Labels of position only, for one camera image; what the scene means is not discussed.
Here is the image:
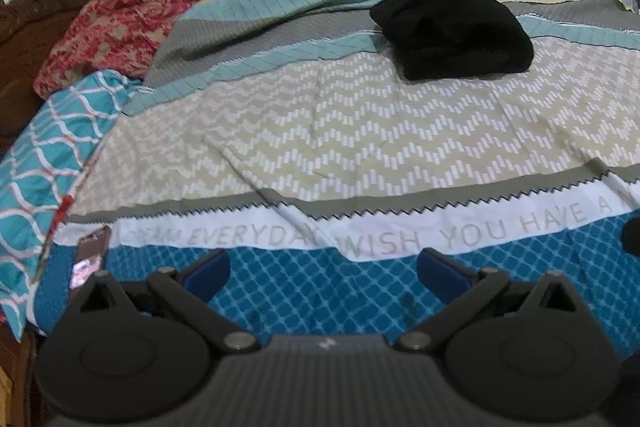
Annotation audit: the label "patterned striped bed sheet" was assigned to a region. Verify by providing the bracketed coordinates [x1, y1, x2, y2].
[25, 0, 640, 360]

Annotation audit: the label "teal white patterned pillow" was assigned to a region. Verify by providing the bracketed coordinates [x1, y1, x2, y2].
[0, 69, 133, 342]

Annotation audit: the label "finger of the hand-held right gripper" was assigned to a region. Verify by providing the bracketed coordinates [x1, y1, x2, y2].
[620, 213, 640, 259]

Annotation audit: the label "black pants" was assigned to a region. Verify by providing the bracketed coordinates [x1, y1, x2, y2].
[370, 0, 535, 82]

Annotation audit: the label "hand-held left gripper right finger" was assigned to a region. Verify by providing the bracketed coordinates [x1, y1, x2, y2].
[394, 248, 577, 354]

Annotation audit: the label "carved wooden headboard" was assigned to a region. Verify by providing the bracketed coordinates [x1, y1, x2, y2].
[0, 0, 114, 160]

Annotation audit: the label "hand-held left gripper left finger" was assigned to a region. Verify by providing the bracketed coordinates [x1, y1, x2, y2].
[80, 249, 260, 354]

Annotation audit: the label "smartphone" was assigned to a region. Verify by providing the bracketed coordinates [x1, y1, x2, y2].
[69, 226, 113, 292]

